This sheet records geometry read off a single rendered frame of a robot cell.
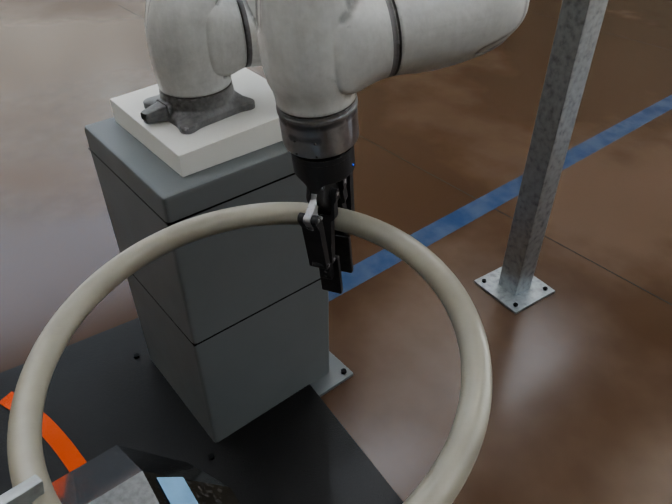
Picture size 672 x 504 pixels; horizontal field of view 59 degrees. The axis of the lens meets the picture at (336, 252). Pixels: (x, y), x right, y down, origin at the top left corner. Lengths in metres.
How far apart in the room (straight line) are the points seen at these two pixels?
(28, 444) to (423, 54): 0.54
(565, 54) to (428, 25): 1.15
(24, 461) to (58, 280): 1.76
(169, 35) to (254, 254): 0.49
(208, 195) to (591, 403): 1.26
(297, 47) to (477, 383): 0.36
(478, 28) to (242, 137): 0.70
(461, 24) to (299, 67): 0.17
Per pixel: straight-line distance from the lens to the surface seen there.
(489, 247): 2.37
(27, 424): 0.66
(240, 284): 1.37
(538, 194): 1.92
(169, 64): 1.25
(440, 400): 1.80
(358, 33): 0.60
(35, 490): 0.60
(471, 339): 0.62
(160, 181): 1.21
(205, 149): 1.21
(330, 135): 0.65
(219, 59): 1.24
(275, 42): 0.60
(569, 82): 1.76
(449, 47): 0.64
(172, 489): 0.74
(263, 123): 1.27
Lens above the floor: 1.40
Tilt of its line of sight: 38 degrees down
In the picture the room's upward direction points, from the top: straight up
